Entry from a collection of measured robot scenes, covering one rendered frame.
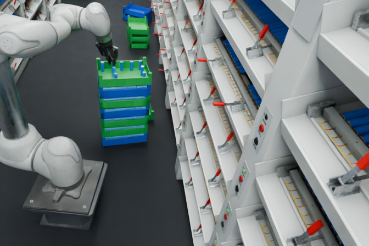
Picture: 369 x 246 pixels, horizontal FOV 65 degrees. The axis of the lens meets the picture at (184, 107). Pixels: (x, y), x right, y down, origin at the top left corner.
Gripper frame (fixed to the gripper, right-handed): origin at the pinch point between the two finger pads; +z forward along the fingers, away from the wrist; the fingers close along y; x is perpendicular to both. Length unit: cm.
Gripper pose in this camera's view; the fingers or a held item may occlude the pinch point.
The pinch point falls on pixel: (111, 60)
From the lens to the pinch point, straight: 181.4
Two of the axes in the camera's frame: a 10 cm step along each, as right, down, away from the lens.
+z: -0.3, 4.6, 8.9
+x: 2.7, -8.5, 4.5
